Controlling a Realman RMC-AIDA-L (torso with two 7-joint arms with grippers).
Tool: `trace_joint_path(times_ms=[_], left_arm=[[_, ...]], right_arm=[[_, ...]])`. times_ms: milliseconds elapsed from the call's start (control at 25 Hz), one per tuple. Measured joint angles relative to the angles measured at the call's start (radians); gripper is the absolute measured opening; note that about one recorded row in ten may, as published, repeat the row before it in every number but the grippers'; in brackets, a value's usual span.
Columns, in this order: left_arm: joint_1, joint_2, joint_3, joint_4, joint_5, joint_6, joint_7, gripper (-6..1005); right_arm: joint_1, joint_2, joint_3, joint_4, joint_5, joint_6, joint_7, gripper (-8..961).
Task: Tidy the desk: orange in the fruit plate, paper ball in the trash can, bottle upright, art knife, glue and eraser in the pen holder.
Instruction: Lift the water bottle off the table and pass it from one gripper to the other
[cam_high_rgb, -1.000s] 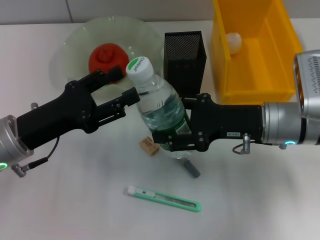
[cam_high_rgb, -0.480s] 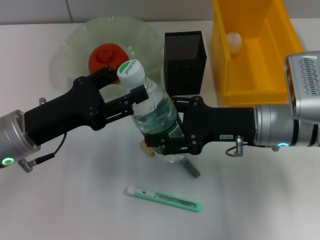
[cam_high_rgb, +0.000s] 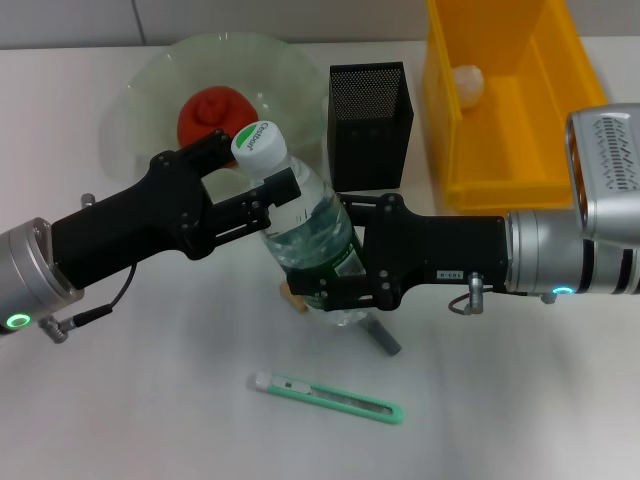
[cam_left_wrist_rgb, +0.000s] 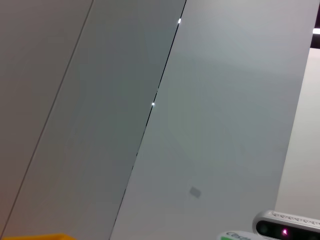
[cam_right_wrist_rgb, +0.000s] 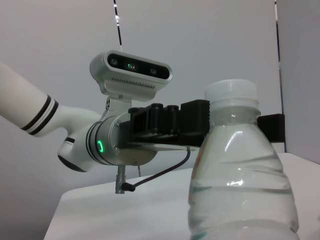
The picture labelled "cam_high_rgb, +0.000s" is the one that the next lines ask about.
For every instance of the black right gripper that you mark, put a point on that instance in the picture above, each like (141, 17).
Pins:
(440, 250)

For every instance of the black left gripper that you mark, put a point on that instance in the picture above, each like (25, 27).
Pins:
(130, 225)

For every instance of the clear green-label water bottle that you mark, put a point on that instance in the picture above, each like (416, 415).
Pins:
(305, 210)

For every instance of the orange fruit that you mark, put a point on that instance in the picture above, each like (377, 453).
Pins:
(205, 115)

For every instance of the white paper ball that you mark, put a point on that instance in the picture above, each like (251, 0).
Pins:
(467, 85)

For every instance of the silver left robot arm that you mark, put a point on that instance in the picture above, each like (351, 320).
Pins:
(30, 270)

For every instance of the tan eraser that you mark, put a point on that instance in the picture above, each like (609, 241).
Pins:
(299, 305)

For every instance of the grey marker pen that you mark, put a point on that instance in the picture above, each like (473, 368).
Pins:
(385, 342)

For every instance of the black mesh pen holder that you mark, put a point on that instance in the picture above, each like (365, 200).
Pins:
(370, 145)

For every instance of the pale green wavy fruit plate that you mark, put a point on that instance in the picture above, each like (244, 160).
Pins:
(165, 70)

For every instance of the green utility knife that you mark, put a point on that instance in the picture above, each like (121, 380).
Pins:
(325, 397)

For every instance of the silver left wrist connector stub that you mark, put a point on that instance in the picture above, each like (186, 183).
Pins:
(88, 200)

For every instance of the yellow plastic bin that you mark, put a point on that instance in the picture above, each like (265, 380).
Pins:
(525, 150)

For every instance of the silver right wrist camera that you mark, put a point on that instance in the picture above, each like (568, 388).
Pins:
(607, 170)

